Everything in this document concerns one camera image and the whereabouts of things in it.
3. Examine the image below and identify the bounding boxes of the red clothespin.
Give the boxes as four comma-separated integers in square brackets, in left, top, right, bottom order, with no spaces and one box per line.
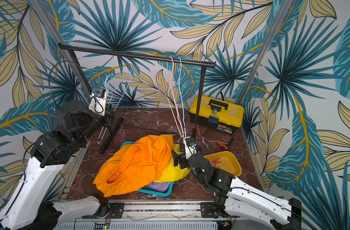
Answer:
[211,158,221,166]

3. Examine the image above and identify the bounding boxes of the blue wire hanger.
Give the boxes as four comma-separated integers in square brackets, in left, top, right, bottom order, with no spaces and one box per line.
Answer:
[97,67,135,144]

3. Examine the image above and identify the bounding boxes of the purple shorts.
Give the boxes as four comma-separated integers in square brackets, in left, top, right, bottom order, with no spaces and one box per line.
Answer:
[148,182,171,193]

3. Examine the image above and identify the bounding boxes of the yellow plastic tray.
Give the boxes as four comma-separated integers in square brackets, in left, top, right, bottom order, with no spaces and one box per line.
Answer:
[204,151,242,177]

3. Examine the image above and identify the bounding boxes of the pink wire hanger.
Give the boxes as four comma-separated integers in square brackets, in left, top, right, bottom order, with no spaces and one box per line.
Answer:
[169,57,185,138]

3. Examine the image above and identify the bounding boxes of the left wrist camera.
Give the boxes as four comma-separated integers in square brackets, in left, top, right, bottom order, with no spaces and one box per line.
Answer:
[89,87,108,116]

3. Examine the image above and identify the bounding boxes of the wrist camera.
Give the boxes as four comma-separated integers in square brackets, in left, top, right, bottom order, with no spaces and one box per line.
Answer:
[89,87,108,116]
[183,137,197,160]

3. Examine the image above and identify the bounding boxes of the yellow shorts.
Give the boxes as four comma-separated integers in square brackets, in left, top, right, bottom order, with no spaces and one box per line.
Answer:
[154,145,190,183]

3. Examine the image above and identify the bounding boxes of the orange shorts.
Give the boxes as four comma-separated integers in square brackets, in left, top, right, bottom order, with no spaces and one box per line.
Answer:
[93,135,174,197]

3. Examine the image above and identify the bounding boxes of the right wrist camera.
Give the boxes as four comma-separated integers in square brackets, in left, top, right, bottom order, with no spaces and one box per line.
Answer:
[183,137,197,160]

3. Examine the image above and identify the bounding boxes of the orange handled screwdriver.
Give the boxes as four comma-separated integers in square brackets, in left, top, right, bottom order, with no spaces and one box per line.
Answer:
[208,132,229,150]

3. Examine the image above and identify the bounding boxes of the teal plastic basket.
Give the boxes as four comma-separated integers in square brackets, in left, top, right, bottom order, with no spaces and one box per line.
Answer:
[120,140,175,197]

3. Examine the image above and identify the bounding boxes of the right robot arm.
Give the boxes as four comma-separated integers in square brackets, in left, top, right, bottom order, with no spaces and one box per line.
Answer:
[172,150,302,230]

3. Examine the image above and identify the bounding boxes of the black clothes rack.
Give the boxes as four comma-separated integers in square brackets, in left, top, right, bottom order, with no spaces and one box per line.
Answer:
[58,43,216,154]

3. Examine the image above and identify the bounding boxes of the yellow black plastic toolbox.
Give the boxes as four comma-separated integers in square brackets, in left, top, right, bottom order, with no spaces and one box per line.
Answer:
[190,95,244,135]

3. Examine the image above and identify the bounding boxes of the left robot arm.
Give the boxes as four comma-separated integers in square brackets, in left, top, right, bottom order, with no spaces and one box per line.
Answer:
[0,100,109,230]

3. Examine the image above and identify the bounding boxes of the black handled screwdriver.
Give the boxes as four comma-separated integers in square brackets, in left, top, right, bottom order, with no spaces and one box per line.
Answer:
[227,131,239,148]

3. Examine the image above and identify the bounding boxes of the white wire hanger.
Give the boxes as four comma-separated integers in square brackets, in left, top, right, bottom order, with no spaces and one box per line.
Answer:
[177,57,187,139]

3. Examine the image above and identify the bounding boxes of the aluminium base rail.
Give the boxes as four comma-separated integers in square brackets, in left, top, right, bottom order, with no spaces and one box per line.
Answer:
[34,199,282,230]

